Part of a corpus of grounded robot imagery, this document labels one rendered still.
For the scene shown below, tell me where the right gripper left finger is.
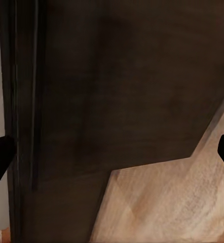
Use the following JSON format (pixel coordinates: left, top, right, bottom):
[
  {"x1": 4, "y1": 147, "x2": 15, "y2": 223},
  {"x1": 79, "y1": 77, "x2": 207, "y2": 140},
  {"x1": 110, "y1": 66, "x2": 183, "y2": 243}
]
[{"x1": 0, "y1": 135, "x2": 17, "y2": 180}]

